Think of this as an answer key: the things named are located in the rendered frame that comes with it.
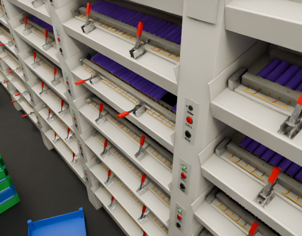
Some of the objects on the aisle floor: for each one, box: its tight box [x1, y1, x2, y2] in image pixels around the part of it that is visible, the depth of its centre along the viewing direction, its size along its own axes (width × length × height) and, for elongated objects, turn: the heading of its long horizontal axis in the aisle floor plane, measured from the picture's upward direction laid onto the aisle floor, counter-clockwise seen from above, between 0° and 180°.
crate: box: [28, 207, 87, 236], centre depth 150 cm, size 30×20×8 cm
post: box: [168, 0, 270, 236], centre depth 80 cm, size 20×9×176 cm, turn 130°
